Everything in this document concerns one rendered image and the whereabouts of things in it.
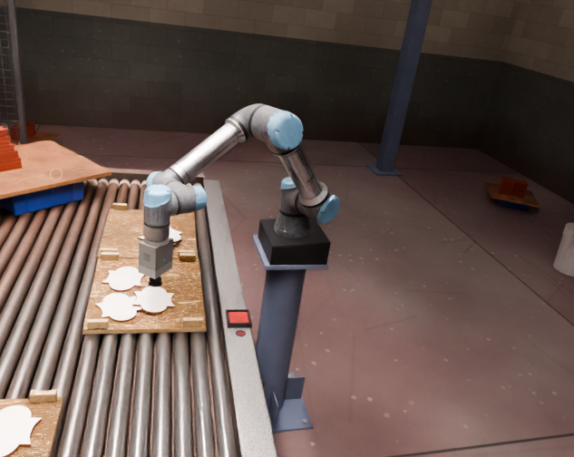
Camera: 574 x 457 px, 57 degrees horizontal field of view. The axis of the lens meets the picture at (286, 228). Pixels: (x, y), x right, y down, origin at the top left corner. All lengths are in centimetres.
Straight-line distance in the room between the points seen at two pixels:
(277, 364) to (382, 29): 536
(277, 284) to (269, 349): 34
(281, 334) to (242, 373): 89
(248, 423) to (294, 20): 580
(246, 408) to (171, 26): 552
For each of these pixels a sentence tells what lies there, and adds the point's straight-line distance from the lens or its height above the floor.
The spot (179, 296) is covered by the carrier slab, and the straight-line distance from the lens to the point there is 175.
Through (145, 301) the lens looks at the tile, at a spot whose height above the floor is 95.
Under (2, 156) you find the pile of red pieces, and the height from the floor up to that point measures 110.
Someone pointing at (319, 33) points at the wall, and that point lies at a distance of 684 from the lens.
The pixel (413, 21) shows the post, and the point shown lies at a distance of 597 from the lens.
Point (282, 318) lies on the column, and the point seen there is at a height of 57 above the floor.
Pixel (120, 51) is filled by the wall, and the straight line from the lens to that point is 655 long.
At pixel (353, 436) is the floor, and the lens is 269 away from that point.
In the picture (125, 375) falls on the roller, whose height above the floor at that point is 92.
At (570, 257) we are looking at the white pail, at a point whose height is 16.
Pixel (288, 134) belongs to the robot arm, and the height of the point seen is 146.
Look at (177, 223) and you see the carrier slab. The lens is 221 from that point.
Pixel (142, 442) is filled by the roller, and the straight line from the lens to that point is 133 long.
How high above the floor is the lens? 191
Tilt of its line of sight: 25 degrees down
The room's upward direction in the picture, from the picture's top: 8 degrees clockwise
